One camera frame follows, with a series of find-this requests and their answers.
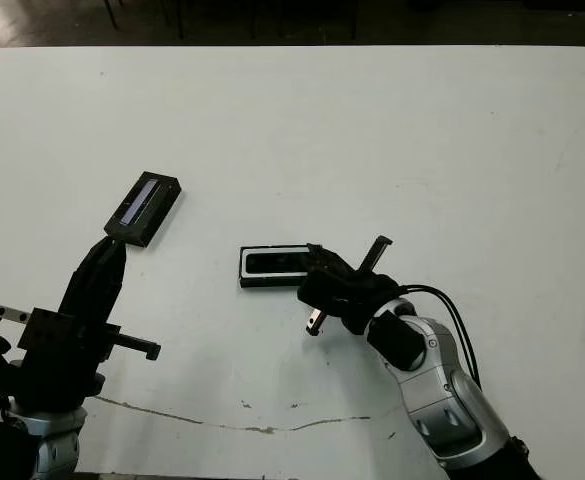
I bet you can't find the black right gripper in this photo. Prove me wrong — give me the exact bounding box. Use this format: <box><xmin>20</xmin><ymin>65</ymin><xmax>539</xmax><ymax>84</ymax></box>
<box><xmin>305</xmin><ymin>234</ymin><xmax>403</xmax><ymax>336</ymax></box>

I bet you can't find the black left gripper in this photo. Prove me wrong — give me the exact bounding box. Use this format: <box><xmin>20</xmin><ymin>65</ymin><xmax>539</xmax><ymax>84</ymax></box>
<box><xmin>0</xmin><ymin>239</ymin><xmax>163</xmax><ymax>408</ymax></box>

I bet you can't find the black bar-shaped camera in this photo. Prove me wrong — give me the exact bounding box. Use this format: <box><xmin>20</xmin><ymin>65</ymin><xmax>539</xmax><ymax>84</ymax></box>
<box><xmin>245</xmin><ymin>252</ymin><xmax>314</xmax><ymax>278</ymax></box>

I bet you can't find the black box lid glossy strip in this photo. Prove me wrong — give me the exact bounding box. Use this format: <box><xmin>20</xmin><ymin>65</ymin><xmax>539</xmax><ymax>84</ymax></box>
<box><xmin>103</xmin><ymin>170</ymin><xmax>183</xmax><ymax>249</ymax></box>

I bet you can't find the black box base white insert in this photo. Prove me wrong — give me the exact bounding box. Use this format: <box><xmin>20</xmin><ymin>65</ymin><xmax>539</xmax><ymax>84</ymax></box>
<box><xmin>238</xmin><ymin>243</ymin><xmax>323</xmax><ymax>290</ymax></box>

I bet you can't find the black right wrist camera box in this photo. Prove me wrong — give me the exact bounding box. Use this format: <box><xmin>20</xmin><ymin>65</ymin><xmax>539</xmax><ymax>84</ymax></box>
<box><xmin>296</xmin><ymin>268</ymin><xmax>362</xmax><ymax>317</ymax></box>

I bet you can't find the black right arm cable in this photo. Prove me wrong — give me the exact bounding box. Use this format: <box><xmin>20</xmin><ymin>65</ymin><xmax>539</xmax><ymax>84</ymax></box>
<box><xmin>401</xmin><ymin>283</ymin><xmax>484</xmax><ymax>391</ymax></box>

